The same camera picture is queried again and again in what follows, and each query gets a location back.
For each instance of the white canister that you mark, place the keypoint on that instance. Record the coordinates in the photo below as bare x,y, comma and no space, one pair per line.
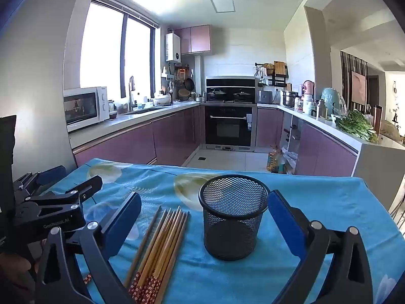
308,103

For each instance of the pink upper wall cabinet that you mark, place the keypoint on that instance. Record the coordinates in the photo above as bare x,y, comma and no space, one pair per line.
194,39

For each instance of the wooden cutting board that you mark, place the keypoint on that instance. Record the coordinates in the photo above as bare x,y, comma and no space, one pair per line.
279,68

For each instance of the square ceiling light panel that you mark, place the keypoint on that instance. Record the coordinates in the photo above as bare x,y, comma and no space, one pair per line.
221,2

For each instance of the hanging black frying pan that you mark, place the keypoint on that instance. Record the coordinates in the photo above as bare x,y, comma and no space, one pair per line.
189,84

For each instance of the pink electric kettle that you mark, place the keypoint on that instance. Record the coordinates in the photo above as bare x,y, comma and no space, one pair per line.
308,88

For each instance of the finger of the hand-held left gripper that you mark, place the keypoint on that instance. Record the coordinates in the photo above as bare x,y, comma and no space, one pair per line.
91,185
52,174

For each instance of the pink window-side base cabinets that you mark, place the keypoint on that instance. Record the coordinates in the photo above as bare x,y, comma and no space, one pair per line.
133,142

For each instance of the grey rice cooker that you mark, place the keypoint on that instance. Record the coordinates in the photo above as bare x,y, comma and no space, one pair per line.
265,97

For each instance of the steel kitchen faucet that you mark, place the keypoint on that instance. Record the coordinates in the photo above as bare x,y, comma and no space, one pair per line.
131,91

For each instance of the blue floral tablecloth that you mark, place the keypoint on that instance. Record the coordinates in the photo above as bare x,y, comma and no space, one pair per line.
221,278

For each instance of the black wall storage rack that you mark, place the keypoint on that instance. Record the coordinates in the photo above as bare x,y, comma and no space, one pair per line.
278,80

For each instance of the grey refrigerator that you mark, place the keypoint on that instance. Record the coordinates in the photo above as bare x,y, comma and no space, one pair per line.
31,69

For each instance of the pink framed wall picture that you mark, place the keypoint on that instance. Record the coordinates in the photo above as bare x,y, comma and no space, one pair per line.
358,87

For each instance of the black mesh utensil cup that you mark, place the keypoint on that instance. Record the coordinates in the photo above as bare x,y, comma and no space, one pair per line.
232,228

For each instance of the dark cooking oil bottle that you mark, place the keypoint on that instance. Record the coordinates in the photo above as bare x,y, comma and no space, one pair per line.
280,163

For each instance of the white microwave oven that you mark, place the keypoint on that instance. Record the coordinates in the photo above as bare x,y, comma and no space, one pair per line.
84,107

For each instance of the bunch of wooden chopsticks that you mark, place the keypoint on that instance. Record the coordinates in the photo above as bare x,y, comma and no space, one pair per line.
164,243

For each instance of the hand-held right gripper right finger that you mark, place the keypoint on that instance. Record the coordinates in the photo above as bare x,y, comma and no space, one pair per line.
284,221

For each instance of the steel kitchen sink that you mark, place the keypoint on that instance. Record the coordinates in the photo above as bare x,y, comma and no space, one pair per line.
145,110

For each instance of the pink peninsula base cabinets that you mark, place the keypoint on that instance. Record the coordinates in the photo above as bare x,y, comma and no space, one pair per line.
322,148

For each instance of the person's left hand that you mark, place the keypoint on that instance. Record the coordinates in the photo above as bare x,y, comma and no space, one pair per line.
14,269

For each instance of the yellow cooking oil bottle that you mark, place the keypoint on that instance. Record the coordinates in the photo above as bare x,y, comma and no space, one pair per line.
271,161

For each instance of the white ceramic casserole pot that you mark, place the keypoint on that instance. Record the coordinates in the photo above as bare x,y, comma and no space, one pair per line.
162,99

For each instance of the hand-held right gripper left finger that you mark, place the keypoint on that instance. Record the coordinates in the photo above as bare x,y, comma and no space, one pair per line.
121,220

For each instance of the white wall water heater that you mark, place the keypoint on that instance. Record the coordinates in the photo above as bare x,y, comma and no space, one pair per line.
173,47

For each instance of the large kitchen window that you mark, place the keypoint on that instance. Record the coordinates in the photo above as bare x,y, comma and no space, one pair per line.
101,44

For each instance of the black integrated stove oven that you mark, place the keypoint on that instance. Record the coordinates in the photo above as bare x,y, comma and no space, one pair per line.
229,126

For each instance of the black pot with glass lid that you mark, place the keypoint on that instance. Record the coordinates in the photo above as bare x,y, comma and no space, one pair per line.
242,96
216,95

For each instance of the brown travel tumbler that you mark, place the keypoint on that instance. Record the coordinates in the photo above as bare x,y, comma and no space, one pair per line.
378,118

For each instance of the round wall ornament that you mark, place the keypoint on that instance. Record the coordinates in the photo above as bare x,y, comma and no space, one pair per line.
395,89

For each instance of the stainless steel stock pot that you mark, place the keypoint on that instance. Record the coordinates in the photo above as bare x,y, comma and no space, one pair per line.
289,98

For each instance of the bunch of leafy greens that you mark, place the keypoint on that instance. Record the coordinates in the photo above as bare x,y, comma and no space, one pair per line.
357,126

